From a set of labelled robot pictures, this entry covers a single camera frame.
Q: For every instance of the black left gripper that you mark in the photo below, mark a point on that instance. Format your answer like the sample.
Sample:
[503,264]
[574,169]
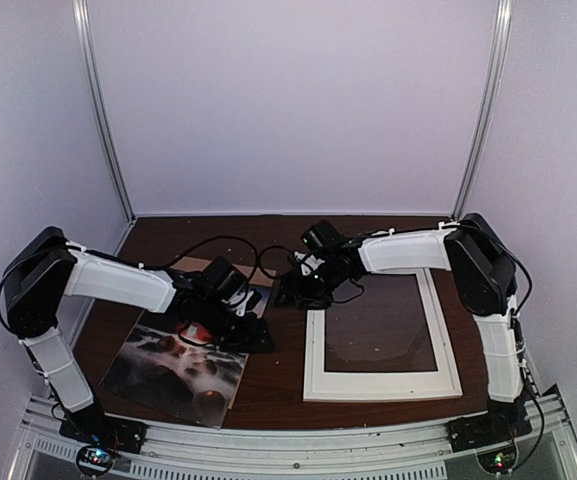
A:
[249,338]

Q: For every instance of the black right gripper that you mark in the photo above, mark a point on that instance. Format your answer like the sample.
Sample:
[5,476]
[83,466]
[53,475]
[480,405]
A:
[289,285]

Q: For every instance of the white photo mat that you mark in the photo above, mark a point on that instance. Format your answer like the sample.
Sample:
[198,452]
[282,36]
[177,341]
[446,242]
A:
[318,370]

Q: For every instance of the clear acrylic sheet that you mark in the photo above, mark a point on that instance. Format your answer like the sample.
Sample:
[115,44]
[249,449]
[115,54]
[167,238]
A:
[384,330]

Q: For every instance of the landscape photo print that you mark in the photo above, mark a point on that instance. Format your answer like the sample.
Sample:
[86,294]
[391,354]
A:
[176,376]

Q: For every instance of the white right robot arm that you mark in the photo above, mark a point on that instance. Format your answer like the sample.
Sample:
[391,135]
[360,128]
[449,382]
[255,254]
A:
[483,269]

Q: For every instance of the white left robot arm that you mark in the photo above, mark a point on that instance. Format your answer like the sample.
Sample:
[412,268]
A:
[51,268]

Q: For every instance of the brown cardboard backing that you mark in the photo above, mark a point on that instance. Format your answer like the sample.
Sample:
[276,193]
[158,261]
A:
[259,282]

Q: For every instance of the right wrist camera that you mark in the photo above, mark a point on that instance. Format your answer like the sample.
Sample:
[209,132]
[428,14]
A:
[320,235]

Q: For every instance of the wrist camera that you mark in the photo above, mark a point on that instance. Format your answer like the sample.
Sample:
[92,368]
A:
[223,284]
[320,235]

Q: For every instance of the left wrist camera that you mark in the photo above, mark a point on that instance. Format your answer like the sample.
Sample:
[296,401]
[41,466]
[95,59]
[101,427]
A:
[223,284]

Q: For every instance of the white picture frame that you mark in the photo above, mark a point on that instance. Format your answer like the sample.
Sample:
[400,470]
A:
[443,350]

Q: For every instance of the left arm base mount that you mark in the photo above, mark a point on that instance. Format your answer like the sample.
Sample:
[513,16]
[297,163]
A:
[104,438]

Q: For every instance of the aluminium front rail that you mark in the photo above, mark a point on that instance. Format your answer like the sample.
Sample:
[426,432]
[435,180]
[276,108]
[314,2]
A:
[419,450]

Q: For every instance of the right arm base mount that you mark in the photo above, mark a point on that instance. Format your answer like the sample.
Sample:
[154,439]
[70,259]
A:
[493,434]

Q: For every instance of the right aluminium corner post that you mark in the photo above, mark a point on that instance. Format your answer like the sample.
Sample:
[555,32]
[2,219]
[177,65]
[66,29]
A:
[495,69]

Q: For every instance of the aluminium corner post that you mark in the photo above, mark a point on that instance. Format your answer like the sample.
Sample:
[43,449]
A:
[85,37]
[495,69]

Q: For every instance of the left aluminium corner post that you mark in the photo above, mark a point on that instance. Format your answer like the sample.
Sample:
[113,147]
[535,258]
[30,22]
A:
[85,37]

